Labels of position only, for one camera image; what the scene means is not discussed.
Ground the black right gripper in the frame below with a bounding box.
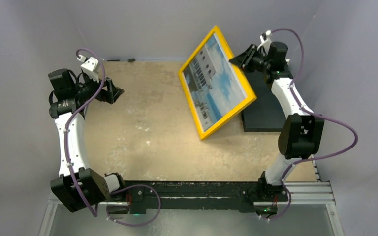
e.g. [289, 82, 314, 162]
[228, 45, 271, 74]

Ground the yellow picture frame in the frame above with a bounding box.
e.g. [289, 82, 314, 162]
[178, 25, 257, 140]

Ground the building and sky photo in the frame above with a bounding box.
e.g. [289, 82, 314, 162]
[183, 33, 247, 132]

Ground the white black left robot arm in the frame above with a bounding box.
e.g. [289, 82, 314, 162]
[48, 68, 127, 212]

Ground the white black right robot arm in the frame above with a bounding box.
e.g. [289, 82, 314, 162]
[229, 41, 324, 200]

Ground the dark green flat box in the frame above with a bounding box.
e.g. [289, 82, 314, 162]
[240, 66, 286, 132]

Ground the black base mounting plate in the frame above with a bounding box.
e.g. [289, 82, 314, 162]
[107, 179, 289, 214]

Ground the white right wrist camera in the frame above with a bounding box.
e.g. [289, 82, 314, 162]
[257, 30, 272, 54]

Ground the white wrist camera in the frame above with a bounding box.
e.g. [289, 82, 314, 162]
[77, 54, 99, 82]
[257, 30, 272, 54]

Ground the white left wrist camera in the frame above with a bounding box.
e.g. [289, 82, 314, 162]
[77, 54, 99, 82]

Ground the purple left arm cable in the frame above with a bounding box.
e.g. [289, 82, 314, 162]
[63, 48, 161, 228]

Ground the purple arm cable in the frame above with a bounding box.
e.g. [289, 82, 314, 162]
[264, 28, 359, 222]
[63, 48, 161, 228]

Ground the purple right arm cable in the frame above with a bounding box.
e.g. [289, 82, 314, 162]
[264, 28, 359, 222]

